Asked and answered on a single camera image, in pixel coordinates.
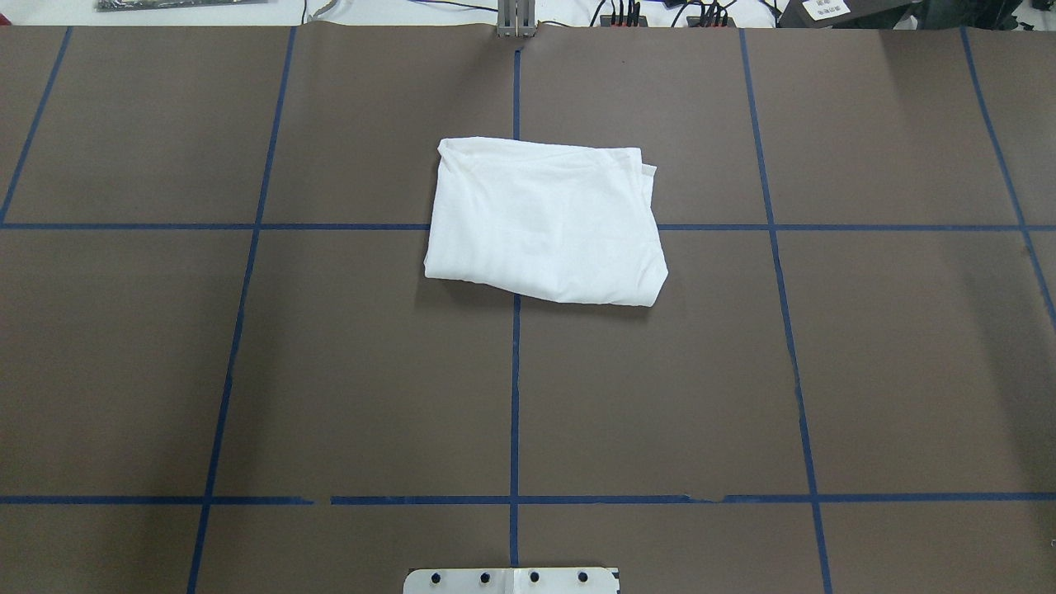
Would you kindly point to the white long-sleeve printed shirt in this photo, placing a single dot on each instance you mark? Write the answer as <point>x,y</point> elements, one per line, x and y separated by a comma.
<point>562,223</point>

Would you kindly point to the black power strip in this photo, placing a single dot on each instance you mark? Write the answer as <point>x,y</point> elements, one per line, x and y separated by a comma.
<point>693,14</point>

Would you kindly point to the black box with label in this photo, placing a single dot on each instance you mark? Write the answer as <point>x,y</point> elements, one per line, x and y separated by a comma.
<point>889,15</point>

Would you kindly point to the grey aluminium frame post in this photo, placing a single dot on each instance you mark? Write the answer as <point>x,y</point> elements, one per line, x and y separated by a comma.
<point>516,18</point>

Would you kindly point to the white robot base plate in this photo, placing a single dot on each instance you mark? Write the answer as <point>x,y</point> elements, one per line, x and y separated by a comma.
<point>513,580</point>

